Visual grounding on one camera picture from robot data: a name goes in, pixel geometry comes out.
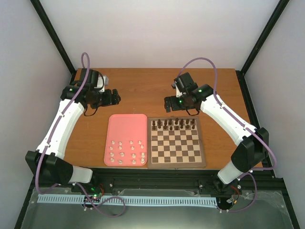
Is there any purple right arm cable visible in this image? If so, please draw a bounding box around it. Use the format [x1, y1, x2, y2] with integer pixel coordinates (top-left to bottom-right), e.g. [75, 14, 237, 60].
[178, 57, 277, 170]

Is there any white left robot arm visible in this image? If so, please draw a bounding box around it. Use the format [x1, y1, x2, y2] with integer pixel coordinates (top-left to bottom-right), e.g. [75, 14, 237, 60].
[25, 68, 121, 194]

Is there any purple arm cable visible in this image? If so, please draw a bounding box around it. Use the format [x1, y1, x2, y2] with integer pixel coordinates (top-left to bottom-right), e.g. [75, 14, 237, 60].
[35, 52, 91, 194]
[178, 57, 277, 170]

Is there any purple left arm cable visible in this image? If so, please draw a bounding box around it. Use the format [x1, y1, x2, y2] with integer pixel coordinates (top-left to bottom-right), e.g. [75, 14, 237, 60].
[35, 52, 91, 194]

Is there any wooden chessboard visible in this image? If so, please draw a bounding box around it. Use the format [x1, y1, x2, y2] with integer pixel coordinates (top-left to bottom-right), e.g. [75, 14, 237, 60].
[148, 117, 206, 169]

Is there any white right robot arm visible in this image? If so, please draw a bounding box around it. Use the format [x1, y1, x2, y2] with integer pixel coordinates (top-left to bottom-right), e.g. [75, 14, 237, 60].
[164, 83, 269, 185]

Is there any pink plastic tray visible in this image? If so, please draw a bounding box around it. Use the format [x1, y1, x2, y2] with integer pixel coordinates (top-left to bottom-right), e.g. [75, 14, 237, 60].
[104, 114, 148, 167]

